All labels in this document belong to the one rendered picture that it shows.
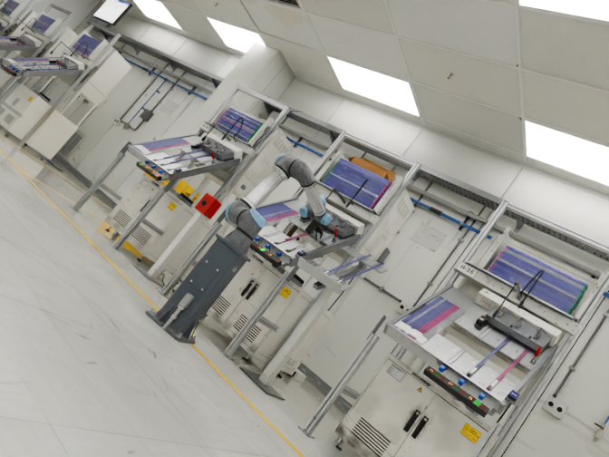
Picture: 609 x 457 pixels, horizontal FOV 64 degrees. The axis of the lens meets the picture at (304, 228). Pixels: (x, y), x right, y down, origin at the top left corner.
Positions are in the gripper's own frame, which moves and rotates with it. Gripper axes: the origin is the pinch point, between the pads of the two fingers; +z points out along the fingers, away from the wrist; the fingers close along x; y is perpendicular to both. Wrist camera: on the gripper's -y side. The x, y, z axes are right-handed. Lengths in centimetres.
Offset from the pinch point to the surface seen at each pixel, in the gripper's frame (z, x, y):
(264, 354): 61, -10, -61
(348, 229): 1.8, -5.5, 26.4
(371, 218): -0.4, -10.3, 45.6
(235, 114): -16, 175, 65
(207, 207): 4, 92, -28
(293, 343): 25, -39, -60
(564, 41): -111, -62, 172
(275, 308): 35, -2, -42
